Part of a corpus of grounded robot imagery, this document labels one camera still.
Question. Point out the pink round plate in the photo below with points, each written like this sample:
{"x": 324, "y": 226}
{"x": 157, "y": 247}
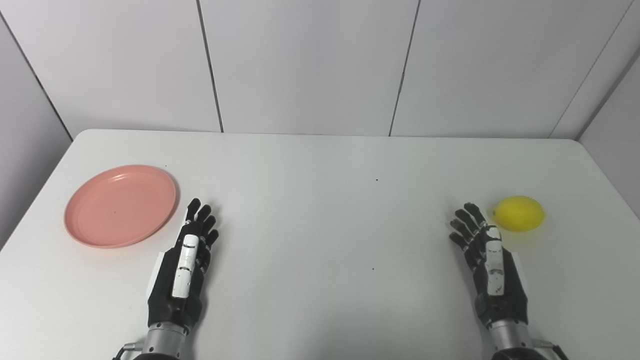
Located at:
{"x": 120, "y": 206}

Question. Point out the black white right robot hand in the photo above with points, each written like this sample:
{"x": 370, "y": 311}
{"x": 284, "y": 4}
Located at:
{"x": 497, "y": 280}

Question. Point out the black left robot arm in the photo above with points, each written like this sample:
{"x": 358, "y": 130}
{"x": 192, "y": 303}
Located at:
{"x": 162, "y": 342}

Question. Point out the yellow lemon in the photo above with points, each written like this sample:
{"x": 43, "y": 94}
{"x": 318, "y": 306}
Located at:
{"x": 520, "y": 214}

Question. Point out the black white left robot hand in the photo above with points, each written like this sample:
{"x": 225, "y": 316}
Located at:
{"x": 182, "y": 265}

